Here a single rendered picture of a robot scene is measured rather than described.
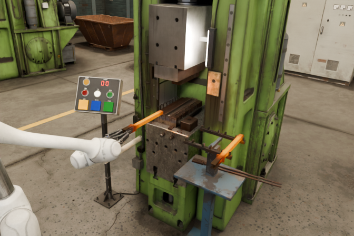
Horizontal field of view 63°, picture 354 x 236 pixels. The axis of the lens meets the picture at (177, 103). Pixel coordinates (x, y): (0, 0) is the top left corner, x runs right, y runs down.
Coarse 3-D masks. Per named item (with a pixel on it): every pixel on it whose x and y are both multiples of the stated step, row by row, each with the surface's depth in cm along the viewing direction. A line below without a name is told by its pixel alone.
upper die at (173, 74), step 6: (156, 66) 205; (162, 66) 203; (192, 66) 214; (198, 66) 222; (204, 66) 232; (156, 72) 207; (162, 72) 204; (168, 72) 202; (174, 72) 199; (180, 72) 200; (186, 72) 208; (192, 72) 216; (168, 78) 203; (174, 78) 200; (180, 78) 202
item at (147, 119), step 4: (156, 112) 201; (160, 112) 201; (148, 116) 194; (152, 116) 194; (156, 116) 198; (144, 120) 188; (148, 120) 190; (132, 124) 180; (136, 124) 182; (140, 124) 184; (124, 128) 174; (128, 128) 174; (136, 128) 181; (132, 132) 179
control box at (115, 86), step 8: (80, 80) 227; (88, 80) 226; (96, 80) 226; (104, 80) 225; (112, 80) 225; (120, 80) 224; (80, 88) 226; (88, 88) 225; (96, 88) 225; (104, 88) 224; (112, 88) 224; (120, 88) 225; (80, 96) 225; (88, 96) 225; (96, 96) 224; (104, 96) 224; (112, 96) 223; (120, 96) 227; (88, 104) 224; (120, 104) 229; (88, 112) 224; (96, 112) 222; (104, 112) 222; (112, 112) 221
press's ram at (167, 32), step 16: (160, 16) 191; (176, 16) 184; (192, 16) 187; (208, 16) 206; (160, 32) 195; (176, 32) 188; (192, 32) 192; (208, 32) 212; (160, 48) 199; (176, 48) 192; (192, 48) 197; (160, 64) 203; (176, 64) 196; (192, 64) 202
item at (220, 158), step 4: (240, 136) 181; (236, 140) 176; (240, 140) 179; (232, 144) 171; (236, 144) 174; (228, 148) 167; (232, 148) 169; (224, 152) 163; (228, 152) 164; (220, 156) 158; (224, 156) 158; (216, 160) 155; (220, 160) 158; (212, 164) 151; (216, 164) 152; (212, 168) 152
